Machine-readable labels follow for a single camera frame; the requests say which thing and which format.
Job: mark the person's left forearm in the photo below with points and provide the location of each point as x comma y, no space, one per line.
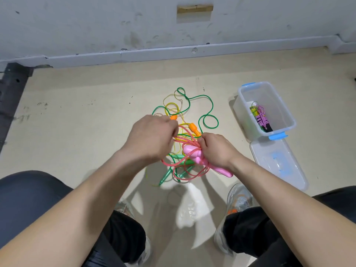
67,219

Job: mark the person's left hand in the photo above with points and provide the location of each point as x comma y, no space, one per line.
150,139

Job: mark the clear storage box blue latches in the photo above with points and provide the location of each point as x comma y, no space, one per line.
281,108

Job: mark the clear plastic box lid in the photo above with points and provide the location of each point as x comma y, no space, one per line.
278,164

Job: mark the grey left shoe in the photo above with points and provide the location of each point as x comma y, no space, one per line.
121,207

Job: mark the black metal rack frame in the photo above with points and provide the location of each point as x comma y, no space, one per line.
11,97

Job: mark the small wooden wall block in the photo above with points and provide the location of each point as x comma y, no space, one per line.
194,8

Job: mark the grey right shoe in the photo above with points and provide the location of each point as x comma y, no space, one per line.
239,196

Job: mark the grey shoe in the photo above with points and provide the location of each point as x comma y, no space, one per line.
239,196
121,207

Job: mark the person's right forearm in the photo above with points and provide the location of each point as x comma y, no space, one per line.
300,219

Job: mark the black shorts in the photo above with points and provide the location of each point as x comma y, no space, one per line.
28,203

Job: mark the person's right hand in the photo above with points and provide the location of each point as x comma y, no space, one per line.
220,151

